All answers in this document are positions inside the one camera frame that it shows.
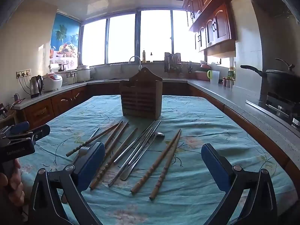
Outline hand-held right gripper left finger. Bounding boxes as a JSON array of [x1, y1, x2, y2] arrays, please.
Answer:
[[29, 142, 106, 225]]

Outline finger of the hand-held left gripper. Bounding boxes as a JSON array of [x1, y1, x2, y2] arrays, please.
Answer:
[[0, 121, 30, 137], [26, 124, 51, 146]]

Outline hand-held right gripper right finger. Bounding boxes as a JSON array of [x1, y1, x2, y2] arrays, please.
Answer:
[[201, 143, 278, 225]]

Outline metal chopstick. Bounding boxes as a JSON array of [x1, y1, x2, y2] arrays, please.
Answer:
[[128, 122, 158, 167], [113, 120, 156, 164], [108, 120, 162, 187], [88, 127, 100, 140]]

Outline wooden chopstick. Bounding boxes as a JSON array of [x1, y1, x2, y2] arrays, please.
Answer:
[[130, 129, 182, 194], [66, 121, 123, 157], [103, 122, 129, 156], [89, 127, 138, 190], [149, 131, 182, 201]]

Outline wooden utensil holder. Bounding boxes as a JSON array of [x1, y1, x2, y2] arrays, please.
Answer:
[[119, 67, 163, 120]]

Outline person's left hand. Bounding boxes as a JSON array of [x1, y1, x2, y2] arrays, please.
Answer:
[[0, 159, 25, 208]]

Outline steel electric kettle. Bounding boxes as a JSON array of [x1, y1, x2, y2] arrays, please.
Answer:
[[29, 75, 44, 98]]

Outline white pink rice cooker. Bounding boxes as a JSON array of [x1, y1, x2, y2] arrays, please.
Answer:
[[42, 73, 63, 93]]

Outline teal floral tablecloth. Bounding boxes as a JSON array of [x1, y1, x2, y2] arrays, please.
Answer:
[[17, 95, 298, 225]]

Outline small white juicer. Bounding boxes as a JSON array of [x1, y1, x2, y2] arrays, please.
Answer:
[[66, 71, 77, 85]]

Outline metal spoon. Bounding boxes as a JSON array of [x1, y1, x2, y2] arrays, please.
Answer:
[[120, 132, 165, 181]]

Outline grey kitchen countertop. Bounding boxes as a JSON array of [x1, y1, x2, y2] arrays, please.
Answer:
[[13, 77, 300, 169]]

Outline white round cooker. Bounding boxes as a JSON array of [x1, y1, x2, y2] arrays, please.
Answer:
[[76, 65, 91, 83]]

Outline spice jar rack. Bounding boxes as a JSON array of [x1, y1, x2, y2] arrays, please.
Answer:
[[222, 77, 235, 88]]

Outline gas stove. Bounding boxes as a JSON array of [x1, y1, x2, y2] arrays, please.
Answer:
[[246, 91, 300, 132]]

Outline pink container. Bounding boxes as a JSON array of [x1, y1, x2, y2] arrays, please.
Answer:
[[196, 70, 210, 81]]

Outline printed window blind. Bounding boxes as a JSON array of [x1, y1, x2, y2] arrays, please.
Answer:
[[50, 13, 81, 64]]

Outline black wok with lid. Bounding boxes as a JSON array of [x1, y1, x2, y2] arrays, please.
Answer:
[[240, 58, 300, 99]]

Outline kitchen faucet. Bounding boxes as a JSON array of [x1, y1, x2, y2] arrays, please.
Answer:
[[129, 56, 142, 72]]

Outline kitchen window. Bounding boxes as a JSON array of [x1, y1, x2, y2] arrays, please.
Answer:
[[81, 9, 204, 66]]

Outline wooden upper cabinets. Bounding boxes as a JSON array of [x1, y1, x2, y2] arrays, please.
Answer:
[[182, 0, 239, 57]]

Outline black power cable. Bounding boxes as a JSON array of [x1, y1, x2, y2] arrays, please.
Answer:
[[19, 75, 32, 95]]

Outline wall socket strip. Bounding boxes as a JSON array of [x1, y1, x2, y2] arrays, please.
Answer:
[[16, 69, 32, 79]]

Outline clear pitcher green handle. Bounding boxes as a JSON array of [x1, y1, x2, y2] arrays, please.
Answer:
[[207, 70, 220, 83]]

